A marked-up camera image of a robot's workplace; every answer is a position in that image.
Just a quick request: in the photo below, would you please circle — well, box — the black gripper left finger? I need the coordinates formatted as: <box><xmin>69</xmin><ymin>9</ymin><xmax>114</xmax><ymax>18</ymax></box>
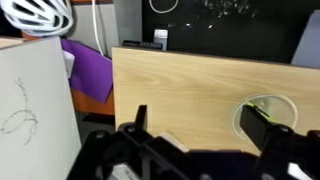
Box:
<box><xmin>66</xmin><ymin>104</ymin><xmax>201</xmax><ymax>180</ymax></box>

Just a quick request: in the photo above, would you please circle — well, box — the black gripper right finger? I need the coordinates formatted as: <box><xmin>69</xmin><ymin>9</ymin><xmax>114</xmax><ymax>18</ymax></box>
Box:
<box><xmin>239</xmin><ymin>104</ymin><xmax>320</xmax><ymax>180</ymax></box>

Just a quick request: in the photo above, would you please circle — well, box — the clear glass bowl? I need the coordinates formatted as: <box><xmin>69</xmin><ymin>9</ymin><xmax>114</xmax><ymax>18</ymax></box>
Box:
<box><xmin>232</xmin><ymin>94</ymin><xmax>299</xmax><ymax>141</ymax></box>

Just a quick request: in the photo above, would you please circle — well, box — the orange furniture edge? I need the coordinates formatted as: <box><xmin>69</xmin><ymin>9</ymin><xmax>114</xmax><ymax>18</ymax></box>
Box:
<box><xmin>70</xmin><ymin>88</ymin><xmax>116</xmax><ymax>116</ymax></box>

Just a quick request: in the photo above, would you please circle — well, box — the purple cloth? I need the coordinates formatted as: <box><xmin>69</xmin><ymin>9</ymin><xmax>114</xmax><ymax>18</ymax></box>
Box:
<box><xmin>61</xmin><ymin>37</ymin><xmax>114</xmax><ymax>104</ymax></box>

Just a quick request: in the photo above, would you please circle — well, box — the flat black device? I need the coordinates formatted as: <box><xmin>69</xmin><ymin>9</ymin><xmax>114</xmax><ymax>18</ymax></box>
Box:
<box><xmin>121</xmin><ymin>39</ymin><xmax>164</xmax><ymax>51</ymax></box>

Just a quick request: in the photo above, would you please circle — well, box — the small grey box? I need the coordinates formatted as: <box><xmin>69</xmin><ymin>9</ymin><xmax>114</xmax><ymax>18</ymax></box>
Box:
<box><xmin>153</xmin><ymin>28</ymin><xmax>169</xmax><ymax>51</ymax></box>

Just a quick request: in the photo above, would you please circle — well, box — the grey partition panel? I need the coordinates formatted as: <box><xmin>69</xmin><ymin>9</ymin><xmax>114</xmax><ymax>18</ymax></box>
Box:
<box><xmin>68</xmin><ymin>2</ymin><xmax>143</xmax><ymax>58</ymax></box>

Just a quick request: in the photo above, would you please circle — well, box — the grey slanted panel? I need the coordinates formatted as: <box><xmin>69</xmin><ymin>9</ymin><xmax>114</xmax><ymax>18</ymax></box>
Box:
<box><xmin>291</xmin><ymin>9</ymin><xmax>320</xmax><ymax>70</ymax></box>

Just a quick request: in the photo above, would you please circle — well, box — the grey board with scribble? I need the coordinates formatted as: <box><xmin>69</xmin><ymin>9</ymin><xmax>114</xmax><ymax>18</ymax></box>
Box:
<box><xmin>0</xmin><ymin>36</ymin><xmax>83</xmax><ymax>180</ymax></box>

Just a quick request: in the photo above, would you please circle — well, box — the white bicycle helmet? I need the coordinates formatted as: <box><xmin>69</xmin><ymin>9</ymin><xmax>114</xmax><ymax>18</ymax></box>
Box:
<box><xmin>0</xmin><ymin>0</ymin><xmax>74</xmax><ymax>38</ymax></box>

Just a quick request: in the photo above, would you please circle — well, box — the thin white cable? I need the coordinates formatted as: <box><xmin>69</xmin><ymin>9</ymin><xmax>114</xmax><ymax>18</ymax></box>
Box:
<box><xmin>91</xmin><ymin>0</ymin><xmax>105</xmax><ymax>56</ymax></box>

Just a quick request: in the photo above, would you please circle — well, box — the white cable loop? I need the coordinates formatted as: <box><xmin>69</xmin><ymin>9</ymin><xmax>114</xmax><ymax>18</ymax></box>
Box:
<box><xmin>148</xmin><ymin>0</ymin><xmax>180</xmax><ymax>15</ymax></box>

